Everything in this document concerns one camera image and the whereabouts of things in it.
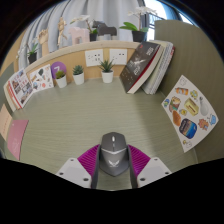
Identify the dark book with red corner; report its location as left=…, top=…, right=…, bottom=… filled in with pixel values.
left=119, top=41, right=162, bottom=94

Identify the dark wooden horse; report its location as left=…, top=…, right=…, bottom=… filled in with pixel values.
left=92, top=20, right=118, bottom=38

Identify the purple round number sign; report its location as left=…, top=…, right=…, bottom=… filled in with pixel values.
left=50, top=61, right=67, bottom=80

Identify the wooden hand model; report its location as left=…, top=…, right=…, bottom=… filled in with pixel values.
left=37, top=28, right=51, bottom=57

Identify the grey-green desk partition panel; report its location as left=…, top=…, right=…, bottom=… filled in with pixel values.
left=153, top=19, right=224, bottom=164
left=0, top=61, right=16, bottom=101

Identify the grey pleated curtain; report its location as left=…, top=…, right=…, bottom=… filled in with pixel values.
left=18, top=0, right=148, bottom=71

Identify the dark-framed window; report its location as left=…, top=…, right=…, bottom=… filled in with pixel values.
left=143, top=0, right=194, bottom=41

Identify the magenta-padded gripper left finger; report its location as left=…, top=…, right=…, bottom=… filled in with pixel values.
left=55, top=143, right=101, bottom=190

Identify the grey computer mouse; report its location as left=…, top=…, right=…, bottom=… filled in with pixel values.
left=98, top=131, right=130, bottom=178

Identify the photo-cover magazine with red spine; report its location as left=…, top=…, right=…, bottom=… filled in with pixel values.
left=7, top=68, right=34, bottom=109

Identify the small succulent in white pot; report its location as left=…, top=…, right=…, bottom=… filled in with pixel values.
left=72, top=64, right=86, bottom=86
left=99, top=59, right=115, bottom=84
left=54, top=70, right=68, bottom=89

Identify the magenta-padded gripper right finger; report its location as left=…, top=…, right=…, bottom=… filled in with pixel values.
left=127, top=144, right=173, bottom=189

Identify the pink wooden horse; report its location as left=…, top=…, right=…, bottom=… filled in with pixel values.
left=68, top=26, right=91, bottom=45

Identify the wooden artist mannequin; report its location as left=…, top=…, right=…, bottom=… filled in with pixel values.
left=56, top=17, right=68, bottom=48

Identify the colourful food sticker sheet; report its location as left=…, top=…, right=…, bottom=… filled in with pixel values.
left=161, top=74, right=219, bottom=154

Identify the white orchid in black pot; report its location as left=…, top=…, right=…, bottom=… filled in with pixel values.
left=119, top=5, right=158, bottom=43
left=70, top=14, right=99, bottom=43
left=18, top=36, right=41, bottom=65

